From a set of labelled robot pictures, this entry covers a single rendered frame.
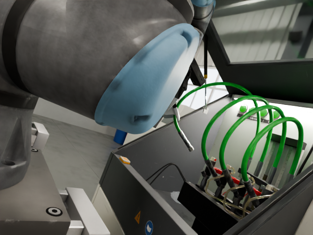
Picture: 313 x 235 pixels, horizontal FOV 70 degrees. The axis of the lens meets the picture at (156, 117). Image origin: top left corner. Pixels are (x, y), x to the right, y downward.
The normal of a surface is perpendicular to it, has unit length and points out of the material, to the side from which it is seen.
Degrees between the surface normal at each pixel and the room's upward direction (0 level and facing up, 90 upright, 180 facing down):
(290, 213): 90
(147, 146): 90
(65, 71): 117
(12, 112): 89
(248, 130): 90
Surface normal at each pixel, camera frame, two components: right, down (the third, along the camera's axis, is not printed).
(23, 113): 0.94, 0.35
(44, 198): 0.37, -0.93
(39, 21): -0.13, -0.11
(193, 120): 0.45, 0.18
